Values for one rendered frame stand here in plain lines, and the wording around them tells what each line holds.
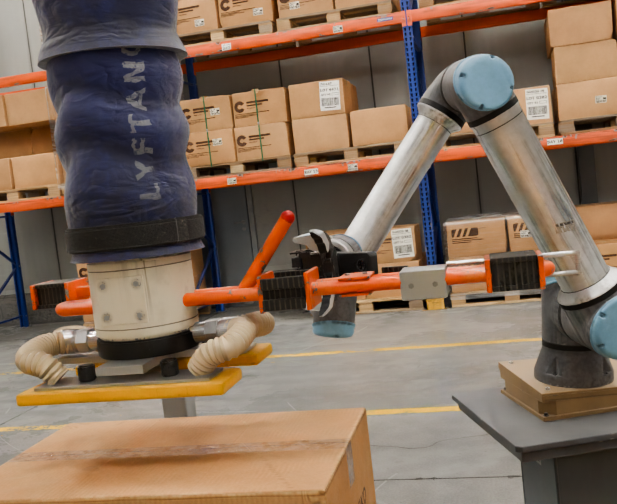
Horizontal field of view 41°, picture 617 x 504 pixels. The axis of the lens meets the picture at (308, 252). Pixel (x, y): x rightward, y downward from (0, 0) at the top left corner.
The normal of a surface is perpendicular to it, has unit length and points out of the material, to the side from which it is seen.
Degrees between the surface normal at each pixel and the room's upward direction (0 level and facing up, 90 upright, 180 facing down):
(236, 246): 90
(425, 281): 90
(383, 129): 91
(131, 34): 69
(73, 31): 80
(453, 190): 90
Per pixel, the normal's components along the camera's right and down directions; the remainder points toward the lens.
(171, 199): 0.64, -0.03
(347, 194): -0.23, 0.10
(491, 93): 0.06, 0.02
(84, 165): -0.40, -0.11
